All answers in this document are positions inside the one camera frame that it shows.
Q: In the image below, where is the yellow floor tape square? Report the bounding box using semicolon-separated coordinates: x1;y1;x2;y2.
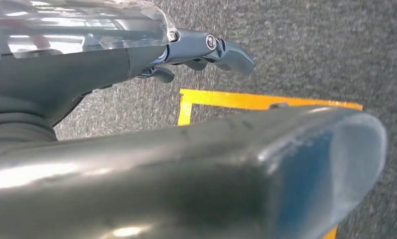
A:
177;88;364;239

